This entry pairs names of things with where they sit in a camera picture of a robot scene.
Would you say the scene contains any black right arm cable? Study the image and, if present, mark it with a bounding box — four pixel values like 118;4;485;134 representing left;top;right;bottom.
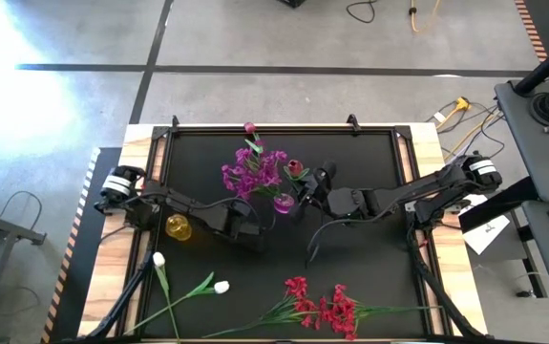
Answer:
304;204;421;269

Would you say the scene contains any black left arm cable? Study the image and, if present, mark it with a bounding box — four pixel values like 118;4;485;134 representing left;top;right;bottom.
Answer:
192;195;278;235

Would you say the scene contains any purple artificial flower bunch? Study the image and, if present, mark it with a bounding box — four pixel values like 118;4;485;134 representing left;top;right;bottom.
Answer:
220;138;290;204

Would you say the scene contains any black round post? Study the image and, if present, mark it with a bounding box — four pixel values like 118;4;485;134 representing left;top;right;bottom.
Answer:
512;31;549;97

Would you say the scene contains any purple ribbed glass vase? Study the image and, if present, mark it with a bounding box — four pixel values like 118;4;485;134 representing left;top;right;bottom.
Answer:
272;192;296;215

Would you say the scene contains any grey metal stand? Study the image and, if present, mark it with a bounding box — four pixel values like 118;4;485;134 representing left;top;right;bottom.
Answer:
0;190;49;307

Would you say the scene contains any black floor cable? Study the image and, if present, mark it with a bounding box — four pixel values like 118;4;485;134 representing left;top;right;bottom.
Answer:
345;0;378;24

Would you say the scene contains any pink artificial tulip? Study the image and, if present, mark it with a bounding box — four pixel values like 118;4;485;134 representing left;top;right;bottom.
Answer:
243;121;265;157

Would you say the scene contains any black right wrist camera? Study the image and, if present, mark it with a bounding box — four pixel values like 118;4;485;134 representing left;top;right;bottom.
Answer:
318;161;338;185

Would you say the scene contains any white artificial tulip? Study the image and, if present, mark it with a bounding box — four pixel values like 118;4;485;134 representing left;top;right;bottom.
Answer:
123;270;231;335
152;251;182;344

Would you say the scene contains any white paper sheet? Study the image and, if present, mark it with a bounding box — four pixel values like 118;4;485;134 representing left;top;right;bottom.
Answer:
462;193;512;256

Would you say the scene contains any grey side table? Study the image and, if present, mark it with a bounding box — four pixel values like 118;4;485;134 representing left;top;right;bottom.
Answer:
493;78;549;319

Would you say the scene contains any dark red artificial tulip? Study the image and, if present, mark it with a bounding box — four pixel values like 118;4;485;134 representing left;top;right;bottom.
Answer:
283;159;311;185

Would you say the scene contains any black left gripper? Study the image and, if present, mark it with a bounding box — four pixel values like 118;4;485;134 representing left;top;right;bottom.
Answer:
223;198;271;254

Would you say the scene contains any yellow extension plug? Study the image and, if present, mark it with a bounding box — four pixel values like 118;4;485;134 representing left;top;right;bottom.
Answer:
435;97;474;130

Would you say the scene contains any yellow textured glass vase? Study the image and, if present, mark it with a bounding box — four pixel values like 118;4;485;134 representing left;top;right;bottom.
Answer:
164;213;193;242

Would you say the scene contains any yellow floor cable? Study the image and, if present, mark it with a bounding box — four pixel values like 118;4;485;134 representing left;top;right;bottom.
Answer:
408;0;442;33

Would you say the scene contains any black work mat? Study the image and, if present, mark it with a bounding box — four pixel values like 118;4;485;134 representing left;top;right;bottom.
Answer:
77;114;490;344

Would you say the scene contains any striped hazard tape strip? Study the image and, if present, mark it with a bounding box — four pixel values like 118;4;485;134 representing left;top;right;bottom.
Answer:
514;0;549;63
39;147;101;344

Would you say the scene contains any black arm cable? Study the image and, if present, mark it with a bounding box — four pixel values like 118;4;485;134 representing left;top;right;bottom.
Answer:
192;195;278;235
304;204;421;269

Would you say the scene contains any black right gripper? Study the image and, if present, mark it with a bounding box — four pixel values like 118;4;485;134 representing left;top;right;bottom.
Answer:
292;172;338;219

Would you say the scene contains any red artificial flower bunch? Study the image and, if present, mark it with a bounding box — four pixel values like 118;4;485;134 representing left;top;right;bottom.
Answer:
201;275;321;339
319;284;445;341

